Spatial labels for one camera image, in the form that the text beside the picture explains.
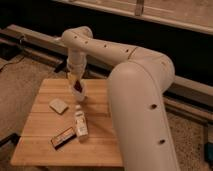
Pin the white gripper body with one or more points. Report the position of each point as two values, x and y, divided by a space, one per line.
76 63

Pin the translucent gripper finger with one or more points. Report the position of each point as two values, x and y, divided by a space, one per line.
72 81
82 85

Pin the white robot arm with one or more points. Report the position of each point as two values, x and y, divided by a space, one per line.
135 89

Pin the beige sponge block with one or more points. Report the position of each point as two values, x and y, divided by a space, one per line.
58 105

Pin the white small bottle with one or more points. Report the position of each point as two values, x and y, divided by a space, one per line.
80 124

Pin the wooden table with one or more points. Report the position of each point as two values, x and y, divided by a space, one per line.
99 150

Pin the grey metal rail beam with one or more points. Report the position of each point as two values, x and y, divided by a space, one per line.
36 41

